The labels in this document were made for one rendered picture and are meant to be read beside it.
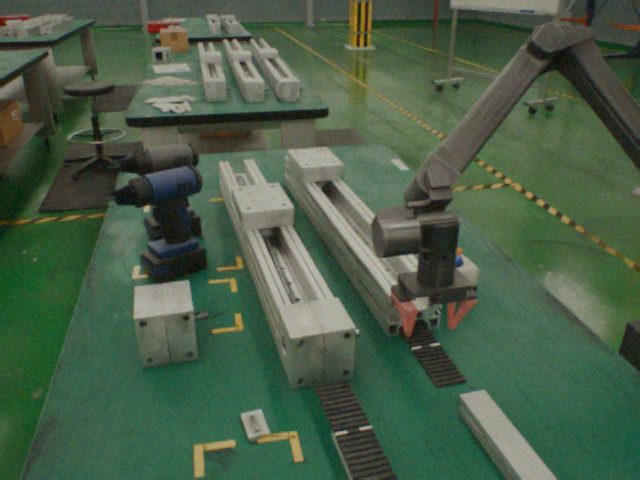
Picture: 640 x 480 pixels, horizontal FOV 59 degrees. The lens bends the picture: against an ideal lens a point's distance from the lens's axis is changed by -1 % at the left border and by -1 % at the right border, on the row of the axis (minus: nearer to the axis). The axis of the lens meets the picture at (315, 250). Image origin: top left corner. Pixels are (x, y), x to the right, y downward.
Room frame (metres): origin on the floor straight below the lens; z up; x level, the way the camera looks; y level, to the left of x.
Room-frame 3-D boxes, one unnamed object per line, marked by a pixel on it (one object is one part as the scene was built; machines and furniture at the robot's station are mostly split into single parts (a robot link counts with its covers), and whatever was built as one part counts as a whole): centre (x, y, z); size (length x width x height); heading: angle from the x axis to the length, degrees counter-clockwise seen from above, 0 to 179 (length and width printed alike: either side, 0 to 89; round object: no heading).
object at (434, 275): (0.78, -0.19, 0.93); 0.10 x 0.07 x 0.07; 105
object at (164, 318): (0.79, 0.24, 0.83); 0.11 x 0.10 x 0.10; 105
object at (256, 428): (0.60, 0.08, 0.78); 0.05 x 0.03 x 0.01; 19
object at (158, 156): (1.22, 0.36, 0.89); 0.20 x 0.08 x 0.22; 119
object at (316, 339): (0.74, -0.01, 0.83); 0.12 x 0.09 x 0.10; 105
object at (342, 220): (1.21, -0.06, 0.82); 0.80 x 0.10 x 0.09; 15
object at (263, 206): (1.16, 0.12, 0.87); 0.16 x 0.11 x 0.07; 15
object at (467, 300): (0.78, -0.21, 0.86); 0.07 x 0.07 x 0.09; 15
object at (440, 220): (0.77, -0.18, 1.00); 0.07 x 0.06 x 0.07; 103
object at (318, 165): (1.45, 0.00, 0.87); 0.16 x 0.11 x 0.07; 15
